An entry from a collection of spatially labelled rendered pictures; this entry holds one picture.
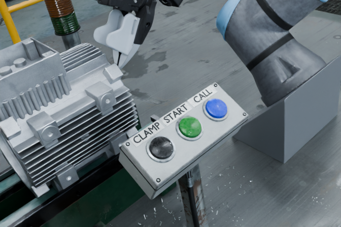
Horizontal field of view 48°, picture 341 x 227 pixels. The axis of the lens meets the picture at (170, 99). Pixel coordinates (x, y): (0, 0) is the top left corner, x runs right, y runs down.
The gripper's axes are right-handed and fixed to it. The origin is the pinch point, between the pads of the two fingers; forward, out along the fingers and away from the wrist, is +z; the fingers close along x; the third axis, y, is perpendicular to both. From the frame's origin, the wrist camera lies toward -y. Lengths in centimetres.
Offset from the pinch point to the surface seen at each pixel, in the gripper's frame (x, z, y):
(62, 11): -33.2, -3.4, -5.6
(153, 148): 19.5, 6.2, 8.0
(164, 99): -21.5, 14.0, -33.0
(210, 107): 19.4, 1.1, -0.7
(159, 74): -33, 10, -40
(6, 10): -230, 20, -69
